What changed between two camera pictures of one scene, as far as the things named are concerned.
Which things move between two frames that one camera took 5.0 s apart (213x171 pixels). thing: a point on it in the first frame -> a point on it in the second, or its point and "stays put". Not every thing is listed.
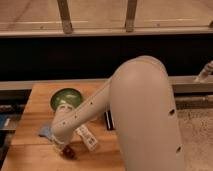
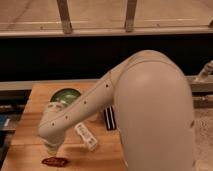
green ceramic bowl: [67, 95] stays put
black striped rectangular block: [109, 120] stays put
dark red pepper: [69, 153] -> [55, 161]
